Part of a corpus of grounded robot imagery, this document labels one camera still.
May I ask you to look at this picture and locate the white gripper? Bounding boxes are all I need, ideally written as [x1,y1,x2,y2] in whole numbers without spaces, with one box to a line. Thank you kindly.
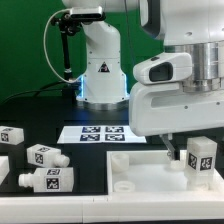
[129,83,224,160]

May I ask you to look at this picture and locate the white square table top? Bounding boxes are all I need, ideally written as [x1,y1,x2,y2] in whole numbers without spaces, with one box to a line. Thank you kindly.
[107,150,224,196]

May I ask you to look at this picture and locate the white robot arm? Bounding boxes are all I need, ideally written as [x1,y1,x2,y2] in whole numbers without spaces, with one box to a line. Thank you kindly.
[63,0,224,136]

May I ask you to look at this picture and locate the white fiducial marker sheet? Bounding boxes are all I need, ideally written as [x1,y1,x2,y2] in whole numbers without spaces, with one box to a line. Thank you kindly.
[57,125,146,144]

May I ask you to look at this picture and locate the white U-shaped obstacle fence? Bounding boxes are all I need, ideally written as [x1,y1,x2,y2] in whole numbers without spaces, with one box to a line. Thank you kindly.
[0,152,224,224]

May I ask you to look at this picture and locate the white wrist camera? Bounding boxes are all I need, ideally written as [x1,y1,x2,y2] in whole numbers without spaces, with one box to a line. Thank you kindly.
[133,52,193,85]

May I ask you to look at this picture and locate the grey camera cable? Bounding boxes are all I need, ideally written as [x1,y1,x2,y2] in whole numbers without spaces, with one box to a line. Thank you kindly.
[0,8,83,104]

